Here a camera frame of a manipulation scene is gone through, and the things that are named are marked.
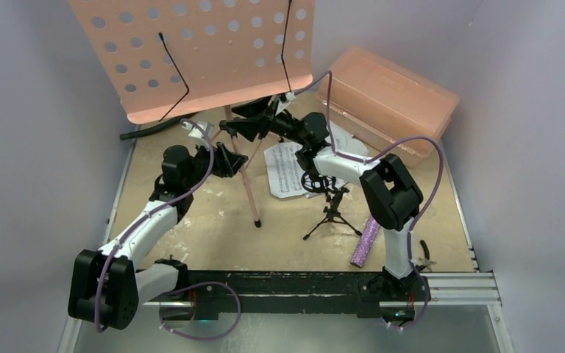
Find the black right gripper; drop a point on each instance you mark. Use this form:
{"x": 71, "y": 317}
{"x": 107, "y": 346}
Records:
{"x": 263, "y": 123}

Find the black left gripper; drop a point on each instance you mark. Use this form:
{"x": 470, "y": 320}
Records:
{"x": 226, "y": 163}

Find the pink folding music stand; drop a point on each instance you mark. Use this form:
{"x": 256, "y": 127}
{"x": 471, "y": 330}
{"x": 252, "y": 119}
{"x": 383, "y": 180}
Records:
{"x": 170, "y": 58}

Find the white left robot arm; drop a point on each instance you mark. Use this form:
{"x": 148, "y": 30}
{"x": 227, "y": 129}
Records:
{"x": 106, "y": 287}

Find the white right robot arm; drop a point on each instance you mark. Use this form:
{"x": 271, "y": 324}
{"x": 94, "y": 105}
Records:
{"x": 394, "y": 199}

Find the sheet music paper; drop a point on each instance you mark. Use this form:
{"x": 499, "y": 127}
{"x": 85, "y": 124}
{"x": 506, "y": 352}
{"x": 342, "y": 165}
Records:
{"x": 283, "y": 171}

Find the black mini microphone tripod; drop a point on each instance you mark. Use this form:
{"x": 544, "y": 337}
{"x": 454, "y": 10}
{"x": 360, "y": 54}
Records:
{"x": 329, "y": 207}

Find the pink translucent storage box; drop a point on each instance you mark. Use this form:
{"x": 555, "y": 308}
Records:
{"x": 380, "y": 102}

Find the purple glitter microphone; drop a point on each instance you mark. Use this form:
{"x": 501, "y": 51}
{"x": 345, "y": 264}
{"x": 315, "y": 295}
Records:
{"x": 365, "y": 244}

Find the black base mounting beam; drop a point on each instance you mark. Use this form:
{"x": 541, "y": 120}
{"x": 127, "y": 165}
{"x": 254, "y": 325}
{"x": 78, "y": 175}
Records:
{"x": 373, "y": 294}

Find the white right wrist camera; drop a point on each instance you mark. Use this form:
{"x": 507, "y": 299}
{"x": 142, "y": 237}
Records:
{"x": 286, "y": 98}

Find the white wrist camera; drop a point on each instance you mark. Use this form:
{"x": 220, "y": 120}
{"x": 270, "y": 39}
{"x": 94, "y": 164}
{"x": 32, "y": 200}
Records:
{"x": 201, "y": 133}
{"x": 286, "y": 98}

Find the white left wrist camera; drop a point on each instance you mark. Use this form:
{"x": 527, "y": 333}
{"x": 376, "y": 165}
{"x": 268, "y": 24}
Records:
{"x": 201, "y": 133}

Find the black handled pliers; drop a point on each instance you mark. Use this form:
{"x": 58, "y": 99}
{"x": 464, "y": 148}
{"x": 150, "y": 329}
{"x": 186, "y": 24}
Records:
{"x": 424, "y": 262}

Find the aluminium frame rail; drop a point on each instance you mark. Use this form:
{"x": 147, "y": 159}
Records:
{"x": 455, "y": 289}

